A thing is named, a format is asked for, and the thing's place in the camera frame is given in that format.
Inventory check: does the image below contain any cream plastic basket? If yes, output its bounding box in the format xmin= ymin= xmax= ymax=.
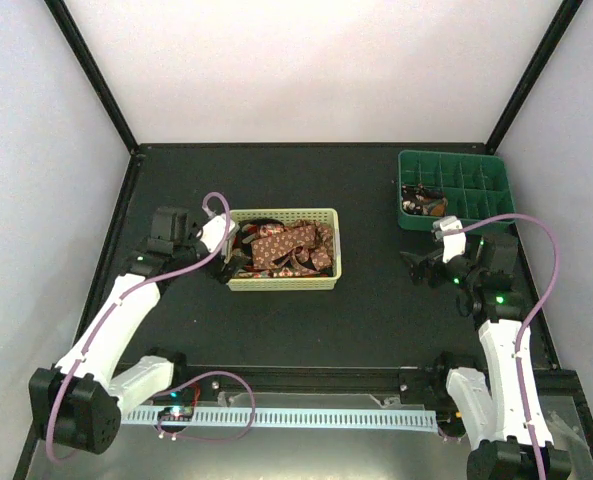
xmin=227 ymin=208 xmax=342 ymax=292

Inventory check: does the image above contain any brown floral tie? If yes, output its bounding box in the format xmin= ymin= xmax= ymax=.
xmin=251 ymin=220 xmax=334 ymax=275

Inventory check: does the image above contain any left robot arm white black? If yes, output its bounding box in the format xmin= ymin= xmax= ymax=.
xmin=28 ymin=207 xmax=237 ymax=456

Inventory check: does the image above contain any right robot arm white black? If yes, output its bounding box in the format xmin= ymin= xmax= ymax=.
xmin=401 ymin=233 xmax=572 ymax=479

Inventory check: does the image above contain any red black striped tie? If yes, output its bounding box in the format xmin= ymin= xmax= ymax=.
xmin=231 ymin=218 xmax=281 ymax=271

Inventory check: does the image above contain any pink floral black tie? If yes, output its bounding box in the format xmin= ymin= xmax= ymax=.
xmin=234 ymin=266 xmax=321 ymax=279

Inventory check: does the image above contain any rolled dark floral tie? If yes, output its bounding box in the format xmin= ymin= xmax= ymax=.
xmin=401 ymin=185 xmax=448 ymax=217

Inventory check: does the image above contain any green divided organizer tray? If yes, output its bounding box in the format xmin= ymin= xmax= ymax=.
xmin=398 ymin=150 xmax=515 ymax=231

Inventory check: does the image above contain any left controller board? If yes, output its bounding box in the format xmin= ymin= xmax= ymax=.
xmin=157 ymin=385 xmax=200 ymax=422

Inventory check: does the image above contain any controller board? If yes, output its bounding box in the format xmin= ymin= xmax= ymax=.
xmin=157 ymin=385 xmax=200 ymax=422
xmin=436 ymin=411 xmax=466 ymax=441

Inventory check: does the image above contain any right controller board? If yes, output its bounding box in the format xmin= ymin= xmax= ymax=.
xmin=436 ymin=411 xmax=466 ymax=441

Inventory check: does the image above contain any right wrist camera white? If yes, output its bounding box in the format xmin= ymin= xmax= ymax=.
xmin=432 ymin=216 xmax=466 ymax=264

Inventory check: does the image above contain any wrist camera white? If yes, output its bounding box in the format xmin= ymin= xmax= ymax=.
xmin=200 ymin=213 xmax=239 ymax=253
xmin=432 ymin=216 xmax=466 ymax=264

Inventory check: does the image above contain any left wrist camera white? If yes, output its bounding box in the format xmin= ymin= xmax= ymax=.
xmin=200 ymin=213 xmax=239 ymax=253

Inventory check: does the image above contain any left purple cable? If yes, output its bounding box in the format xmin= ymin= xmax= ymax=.
xmin=44 ymin=192 xmax=230 ymax=462

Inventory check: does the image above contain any purple cable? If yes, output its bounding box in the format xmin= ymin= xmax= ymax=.
xmin=454 ymin=213 xmax=561 ymax=480
xmin=44 ymin=192 xmax=230 ymax=462

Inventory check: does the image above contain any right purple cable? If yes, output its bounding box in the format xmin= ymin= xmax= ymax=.
xmin=454 ymin=213 xmax=561 ymax=480

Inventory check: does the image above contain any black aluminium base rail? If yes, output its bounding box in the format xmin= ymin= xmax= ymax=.
xmin=172 ymin=365 xmax=588 ymax=411

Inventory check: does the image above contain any light blue slotted cable duct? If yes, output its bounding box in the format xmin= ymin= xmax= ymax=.
xmin=122 ymin=405 xmax=438 ymax=434

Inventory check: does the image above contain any left black frame post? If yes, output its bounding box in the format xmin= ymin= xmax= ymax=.
xmin=44 ymin=0 xmax=139 ymax=154

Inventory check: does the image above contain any black frame post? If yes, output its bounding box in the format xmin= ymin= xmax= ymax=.
xmin=44 ymin=0 xmax=139 ymax=154
xmin=485 ymin=0 xmax=584 ymax=155

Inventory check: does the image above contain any right black frame post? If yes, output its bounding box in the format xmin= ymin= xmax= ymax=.
xmin=485 ymin=0 xmax=584 ymax=155

